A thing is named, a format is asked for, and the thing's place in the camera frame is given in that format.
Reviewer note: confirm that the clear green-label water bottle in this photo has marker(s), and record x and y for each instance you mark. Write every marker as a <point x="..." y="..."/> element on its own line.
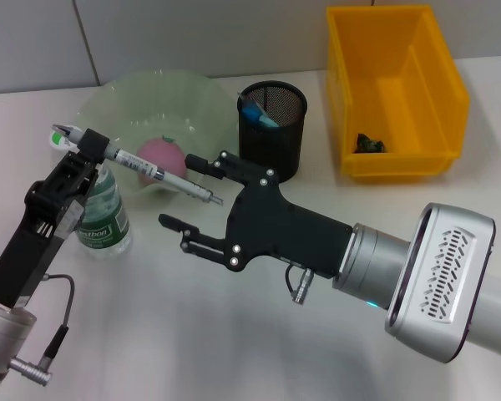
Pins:
<point x="104" y="217"/>

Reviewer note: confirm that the silver ballpoint pen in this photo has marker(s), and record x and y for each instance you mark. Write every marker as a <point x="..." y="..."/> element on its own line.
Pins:
<point x="171" y="177"/>

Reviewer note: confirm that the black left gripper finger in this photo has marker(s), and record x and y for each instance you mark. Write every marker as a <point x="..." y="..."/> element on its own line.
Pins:
<point x="91" y="184"/>
<point x="92" y="144"/>

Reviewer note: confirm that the green wavy glass fruit bowl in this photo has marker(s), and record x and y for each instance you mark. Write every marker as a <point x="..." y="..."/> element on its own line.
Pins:
<point x="150" y="104"/>

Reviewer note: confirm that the green plastic wrapper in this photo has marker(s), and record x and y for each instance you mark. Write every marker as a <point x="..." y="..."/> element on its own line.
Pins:
<point x="369" y="144"/>

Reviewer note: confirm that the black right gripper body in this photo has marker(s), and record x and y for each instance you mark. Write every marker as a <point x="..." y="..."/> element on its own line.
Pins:
<point x="284" y="229"/>

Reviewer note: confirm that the pink toy peach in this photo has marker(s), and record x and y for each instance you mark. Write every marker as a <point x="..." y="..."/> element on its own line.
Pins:
<point x="165" y="152"/>

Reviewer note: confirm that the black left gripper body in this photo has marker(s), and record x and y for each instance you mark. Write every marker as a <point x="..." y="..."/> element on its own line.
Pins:
<point x="33" y="242"/>

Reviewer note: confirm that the black mesh pen holder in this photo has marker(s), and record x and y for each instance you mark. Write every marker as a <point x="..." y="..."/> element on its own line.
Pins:
<point x="271" y="142"/>

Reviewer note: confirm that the clear plastic ruler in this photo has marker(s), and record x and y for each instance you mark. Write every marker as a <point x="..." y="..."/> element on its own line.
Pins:
<point x="250" y="99"/>

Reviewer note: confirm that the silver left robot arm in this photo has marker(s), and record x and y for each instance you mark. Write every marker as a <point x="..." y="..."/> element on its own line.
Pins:
<point x="4" y="334"/>

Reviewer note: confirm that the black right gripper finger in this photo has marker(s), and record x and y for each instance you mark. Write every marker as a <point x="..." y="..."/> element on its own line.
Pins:
<point x="204" y="244"/>
<point x="229" y="165"/>

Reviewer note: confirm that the yellow plastic bin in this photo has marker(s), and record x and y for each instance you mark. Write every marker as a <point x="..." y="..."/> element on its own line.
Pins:
<point x="401" y="83"/>

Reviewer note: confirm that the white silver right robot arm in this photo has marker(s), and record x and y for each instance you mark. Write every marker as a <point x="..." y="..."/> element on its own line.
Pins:
<point x="438" y="271"/>

